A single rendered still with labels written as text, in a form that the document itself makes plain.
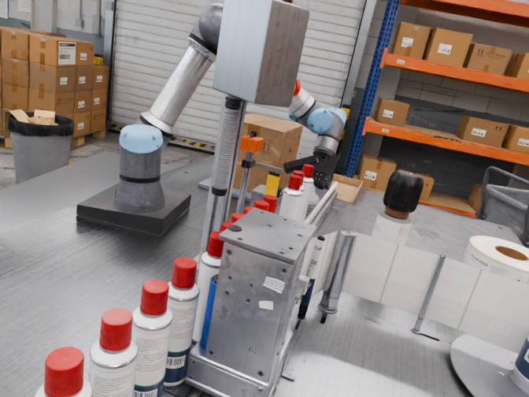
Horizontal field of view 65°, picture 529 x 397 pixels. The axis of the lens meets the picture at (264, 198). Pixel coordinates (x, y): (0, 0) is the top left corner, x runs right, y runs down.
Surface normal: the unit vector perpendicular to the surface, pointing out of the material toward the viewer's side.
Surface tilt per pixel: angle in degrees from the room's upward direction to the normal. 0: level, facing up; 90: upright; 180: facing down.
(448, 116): 90
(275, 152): 90
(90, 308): 0
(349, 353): 0
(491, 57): 90
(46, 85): 90
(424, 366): 0
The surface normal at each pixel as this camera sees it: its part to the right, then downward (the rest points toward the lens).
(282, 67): 0.58, 0.36
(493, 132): -0.18, 0.29
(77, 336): 0.18, -0.93
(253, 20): -0.80, 0.05
